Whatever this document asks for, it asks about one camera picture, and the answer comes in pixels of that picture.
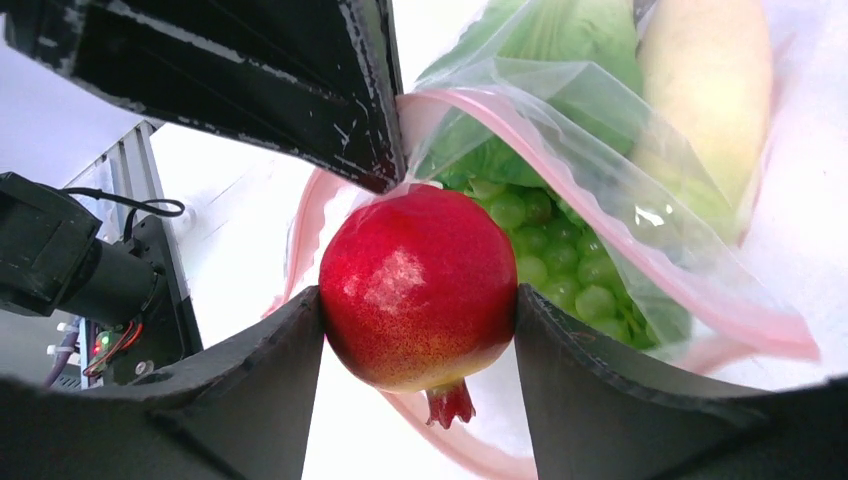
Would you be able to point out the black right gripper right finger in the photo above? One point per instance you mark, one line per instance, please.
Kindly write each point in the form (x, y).
(598, 409)

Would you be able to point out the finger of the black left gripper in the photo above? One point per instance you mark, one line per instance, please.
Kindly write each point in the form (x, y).
(313, 79)

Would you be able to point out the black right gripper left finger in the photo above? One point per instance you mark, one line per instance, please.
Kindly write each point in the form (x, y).
(240, 409)

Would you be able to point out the green fake grapes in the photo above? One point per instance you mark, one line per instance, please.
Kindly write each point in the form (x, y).
(560, 257)

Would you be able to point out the red fake pomegranate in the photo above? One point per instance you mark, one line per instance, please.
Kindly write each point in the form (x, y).
(418, 292)

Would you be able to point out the clear zip top bag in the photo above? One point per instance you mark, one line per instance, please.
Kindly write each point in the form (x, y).
(741, 313)

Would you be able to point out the green fake cabbage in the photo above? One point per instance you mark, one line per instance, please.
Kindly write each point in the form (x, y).
(579, 57)

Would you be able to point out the white fake radish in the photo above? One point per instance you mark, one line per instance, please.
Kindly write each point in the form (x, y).
(708, 77)

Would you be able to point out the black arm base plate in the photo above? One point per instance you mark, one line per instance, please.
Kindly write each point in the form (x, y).
(166, 334)

